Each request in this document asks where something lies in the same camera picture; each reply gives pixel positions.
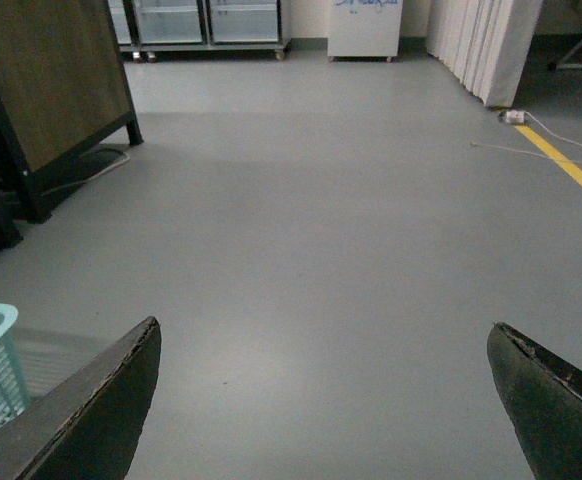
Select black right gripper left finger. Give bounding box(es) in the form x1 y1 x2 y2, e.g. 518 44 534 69
0 317 162 479

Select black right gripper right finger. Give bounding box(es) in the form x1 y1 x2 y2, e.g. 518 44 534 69
487 322 582 479

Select white power strip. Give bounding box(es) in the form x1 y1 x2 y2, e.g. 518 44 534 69
498 109 526 125

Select white folded partition panels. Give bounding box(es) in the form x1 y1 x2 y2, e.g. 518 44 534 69
425 0 542 108

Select glass door display fridge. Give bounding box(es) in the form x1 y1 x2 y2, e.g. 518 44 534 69
108 0 291 62

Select white chest freezer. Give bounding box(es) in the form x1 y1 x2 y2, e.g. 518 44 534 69
327 0 404 63

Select white power cable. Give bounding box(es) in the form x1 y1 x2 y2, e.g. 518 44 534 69
470 111 582 166

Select wooden panel black frame stand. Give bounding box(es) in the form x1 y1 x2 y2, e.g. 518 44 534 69
0 1 143 250

